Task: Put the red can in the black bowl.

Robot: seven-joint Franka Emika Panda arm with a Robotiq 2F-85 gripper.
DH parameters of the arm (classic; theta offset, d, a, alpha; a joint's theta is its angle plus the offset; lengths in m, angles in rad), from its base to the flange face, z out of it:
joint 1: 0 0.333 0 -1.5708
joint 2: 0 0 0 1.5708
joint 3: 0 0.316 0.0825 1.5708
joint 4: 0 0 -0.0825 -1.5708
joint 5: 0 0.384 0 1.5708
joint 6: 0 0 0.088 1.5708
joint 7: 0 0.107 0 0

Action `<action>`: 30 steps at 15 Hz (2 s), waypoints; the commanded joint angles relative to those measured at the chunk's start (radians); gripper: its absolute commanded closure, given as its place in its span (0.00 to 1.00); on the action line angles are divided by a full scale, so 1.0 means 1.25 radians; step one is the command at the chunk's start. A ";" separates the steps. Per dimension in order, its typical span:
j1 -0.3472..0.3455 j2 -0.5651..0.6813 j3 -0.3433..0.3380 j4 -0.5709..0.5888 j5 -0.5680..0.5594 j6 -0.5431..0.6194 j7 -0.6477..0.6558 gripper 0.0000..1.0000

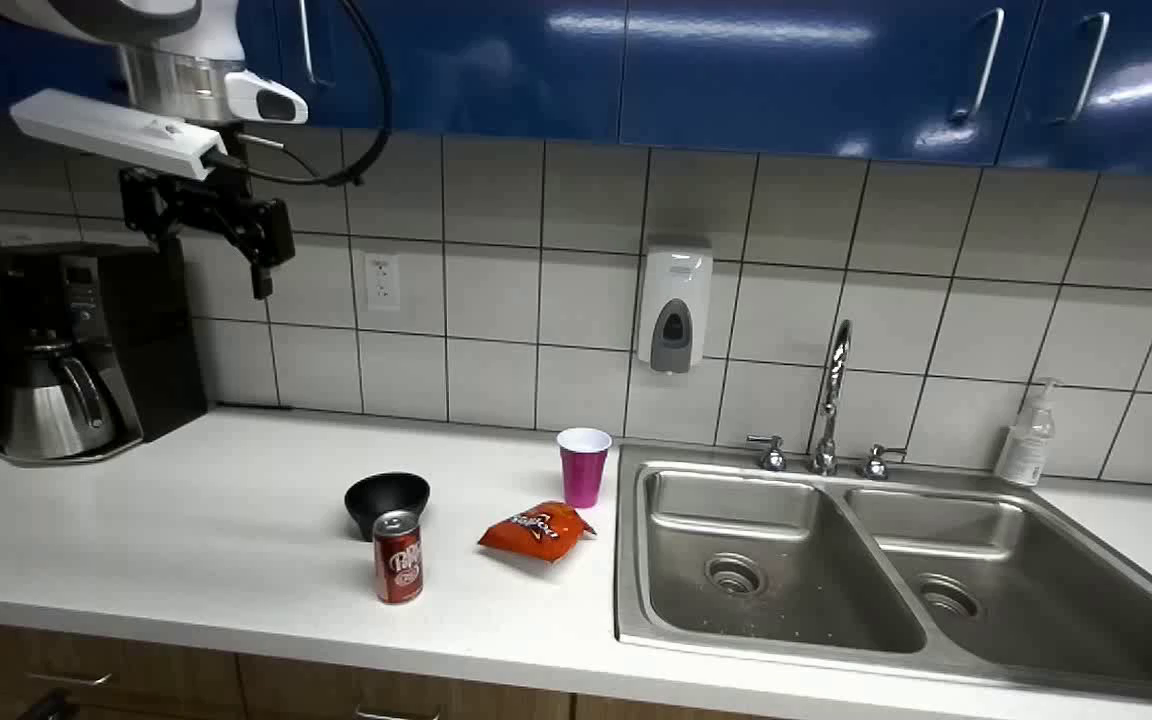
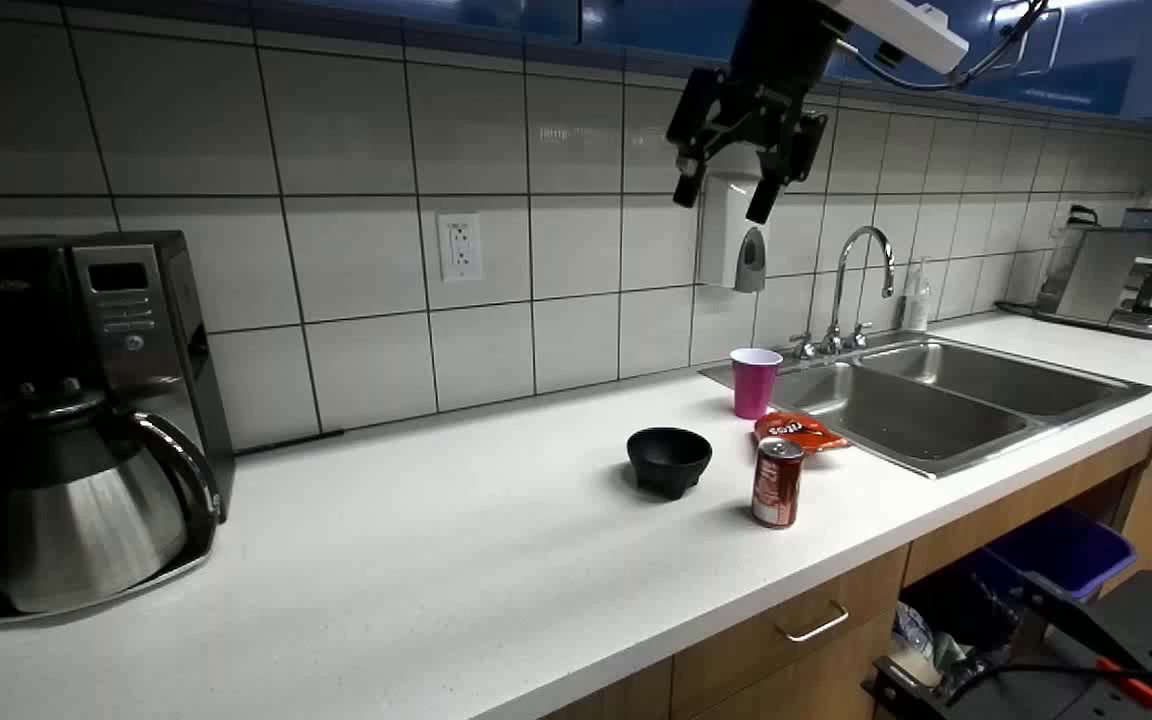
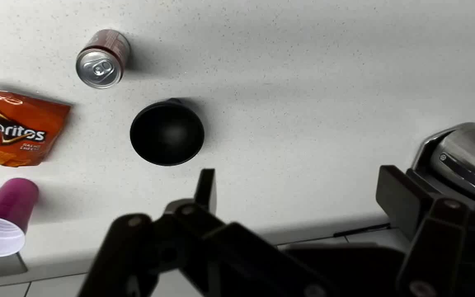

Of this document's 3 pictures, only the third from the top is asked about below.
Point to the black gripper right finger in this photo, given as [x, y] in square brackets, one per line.
[453, 247]

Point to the steel coffee carafe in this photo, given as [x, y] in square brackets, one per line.
[463, 153]

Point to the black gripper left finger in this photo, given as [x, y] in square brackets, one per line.
[194, 257]

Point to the red soda can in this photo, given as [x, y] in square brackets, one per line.
[103, 62]

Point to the purple plastic cup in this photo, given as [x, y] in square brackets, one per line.
[9, 206]

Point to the orange Doritos chip bag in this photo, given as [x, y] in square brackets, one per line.
[13, 128]

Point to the black bowl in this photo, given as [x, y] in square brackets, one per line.
[166, 133]

